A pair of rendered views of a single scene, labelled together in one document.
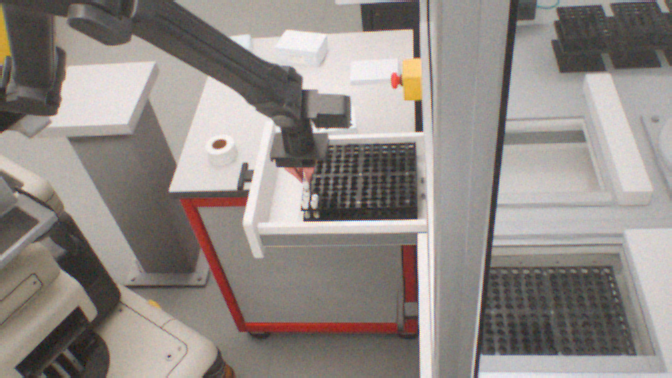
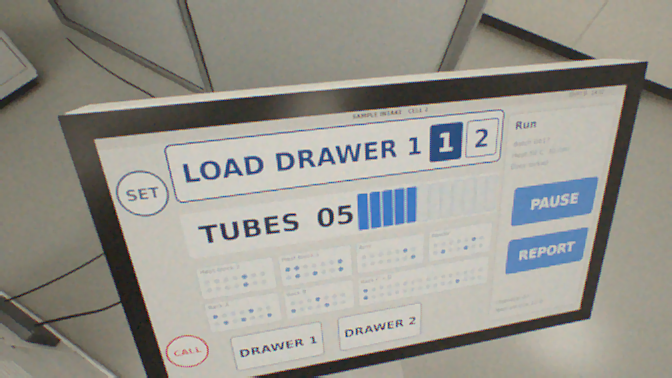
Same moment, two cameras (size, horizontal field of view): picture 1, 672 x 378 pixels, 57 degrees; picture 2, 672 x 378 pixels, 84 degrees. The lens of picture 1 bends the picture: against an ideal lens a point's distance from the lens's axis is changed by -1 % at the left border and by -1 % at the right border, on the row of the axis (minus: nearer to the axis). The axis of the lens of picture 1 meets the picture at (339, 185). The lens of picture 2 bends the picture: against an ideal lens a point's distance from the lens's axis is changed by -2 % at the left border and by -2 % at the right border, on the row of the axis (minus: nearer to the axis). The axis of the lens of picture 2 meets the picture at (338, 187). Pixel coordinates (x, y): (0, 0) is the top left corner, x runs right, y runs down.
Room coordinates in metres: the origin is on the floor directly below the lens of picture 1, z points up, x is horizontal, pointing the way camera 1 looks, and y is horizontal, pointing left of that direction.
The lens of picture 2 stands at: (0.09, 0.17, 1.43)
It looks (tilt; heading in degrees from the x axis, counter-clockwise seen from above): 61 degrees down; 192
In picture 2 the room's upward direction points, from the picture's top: 8 degrees clockwise
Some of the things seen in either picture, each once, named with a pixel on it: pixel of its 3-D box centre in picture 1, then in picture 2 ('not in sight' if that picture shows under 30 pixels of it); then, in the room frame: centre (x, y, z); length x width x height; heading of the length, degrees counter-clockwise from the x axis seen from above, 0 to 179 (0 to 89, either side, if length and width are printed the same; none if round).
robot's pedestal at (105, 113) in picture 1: (141, 183); not in sight; (1.49, 0.65, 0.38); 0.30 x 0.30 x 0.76; 79
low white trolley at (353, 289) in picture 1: (322, 197); not in sight; (1.30, 0.06, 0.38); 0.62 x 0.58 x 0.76; 169
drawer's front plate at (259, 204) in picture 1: (264, 186); not in sight; (0.90, 0.15, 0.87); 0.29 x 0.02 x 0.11; 169
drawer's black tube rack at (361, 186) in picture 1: (361, 185); not in sight; (0.87, -0.04, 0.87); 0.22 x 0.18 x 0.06; 79
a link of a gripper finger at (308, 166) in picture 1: (299, 164); not in sight; (0.85, 0.07, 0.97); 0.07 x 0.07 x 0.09; 78
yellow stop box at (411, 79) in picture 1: (411, 79); not in sight; (1.17, -0.21, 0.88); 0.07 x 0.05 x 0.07; 169
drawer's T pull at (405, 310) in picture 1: (408, 310); not in sight; (0.54, -0.08, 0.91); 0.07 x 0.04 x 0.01; 169
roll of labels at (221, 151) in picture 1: (221, 150); not in sight; (1.14, 0.27, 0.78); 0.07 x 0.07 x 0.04
